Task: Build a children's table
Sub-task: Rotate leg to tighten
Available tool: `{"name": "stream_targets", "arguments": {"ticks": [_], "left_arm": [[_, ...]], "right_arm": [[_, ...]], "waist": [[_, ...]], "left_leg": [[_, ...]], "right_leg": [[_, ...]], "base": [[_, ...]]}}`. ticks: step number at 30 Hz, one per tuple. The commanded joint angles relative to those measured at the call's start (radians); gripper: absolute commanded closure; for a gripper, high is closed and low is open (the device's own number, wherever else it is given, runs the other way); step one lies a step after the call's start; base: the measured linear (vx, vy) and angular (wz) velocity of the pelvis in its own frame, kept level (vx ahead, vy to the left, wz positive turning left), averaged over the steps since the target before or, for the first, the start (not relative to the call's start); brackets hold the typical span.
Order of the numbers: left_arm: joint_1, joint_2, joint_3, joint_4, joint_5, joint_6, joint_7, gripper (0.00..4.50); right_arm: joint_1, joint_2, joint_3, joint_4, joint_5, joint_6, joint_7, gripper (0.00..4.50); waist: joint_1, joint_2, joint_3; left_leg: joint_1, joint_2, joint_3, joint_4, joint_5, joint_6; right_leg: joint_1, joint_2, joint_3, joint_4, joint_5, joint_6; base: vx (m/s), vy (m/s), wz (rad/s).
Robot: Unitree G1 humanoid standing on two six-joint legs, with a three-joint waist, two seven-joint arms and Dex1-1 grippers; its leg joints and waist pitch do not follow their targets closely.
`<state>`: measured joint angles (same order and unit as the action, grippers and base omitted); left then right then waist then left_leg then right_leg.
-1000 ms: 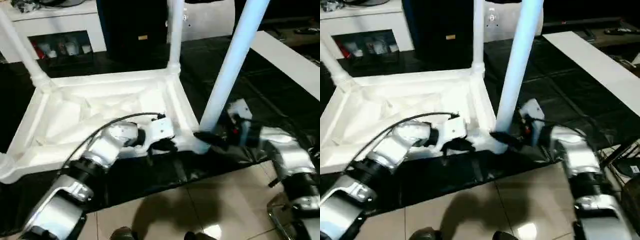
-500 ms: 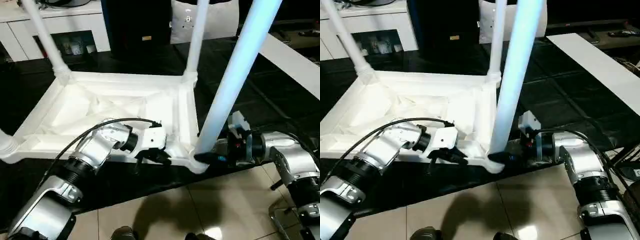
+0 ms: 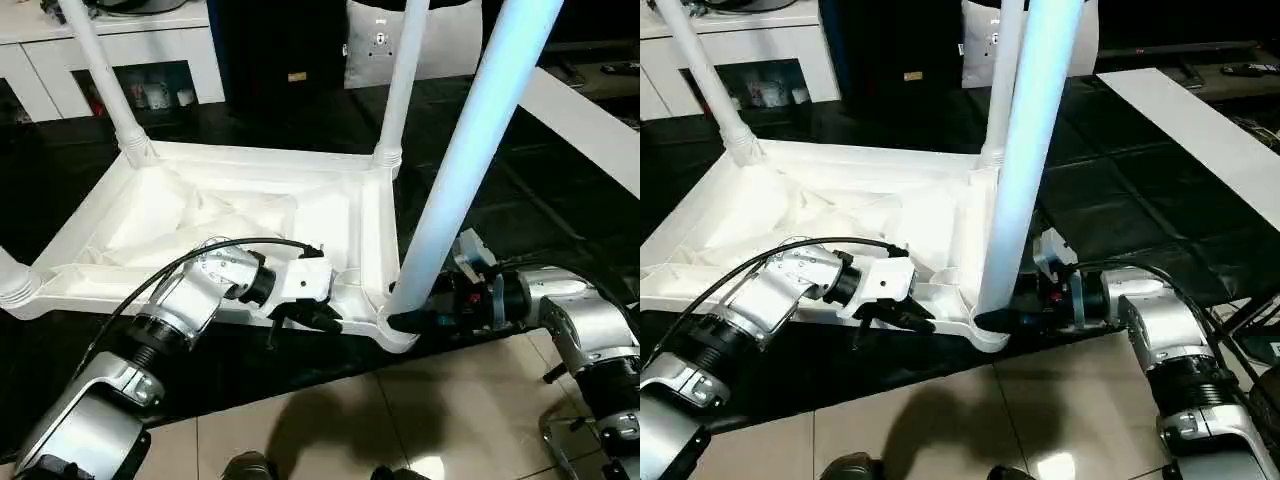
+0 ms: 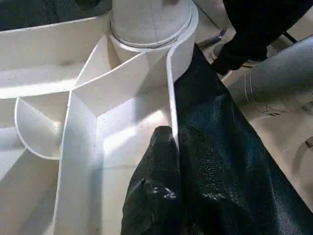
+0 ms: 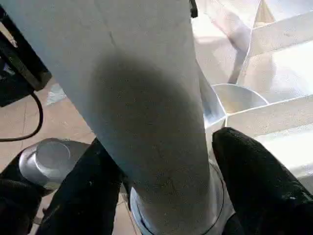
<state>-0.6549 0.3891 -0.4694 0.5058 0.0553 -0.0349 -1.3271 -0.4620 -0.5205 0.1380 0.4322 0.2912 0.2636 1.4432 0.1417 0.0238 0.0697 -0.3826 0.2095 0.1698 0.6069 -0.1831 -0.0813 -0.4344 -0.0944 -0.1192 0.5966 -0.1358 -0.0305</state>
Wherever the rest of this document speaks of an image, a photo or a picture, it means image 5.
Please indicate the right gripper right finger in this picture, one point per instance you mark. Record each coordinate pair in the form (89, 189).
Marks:
(264, 191)

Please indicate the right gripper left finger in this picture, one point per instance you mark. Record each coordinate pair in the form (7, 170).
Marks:
(83, 196)

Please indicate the white plastic table top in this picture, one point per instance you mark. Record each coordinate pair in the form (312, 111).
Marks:
(259, 88)

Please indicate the white plastic table leg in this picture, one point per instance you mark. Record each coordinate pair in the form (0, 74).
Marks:
(127, 98)

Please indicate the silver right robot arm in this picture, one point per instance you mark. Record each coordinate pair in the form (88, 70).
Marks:
(34, 171)

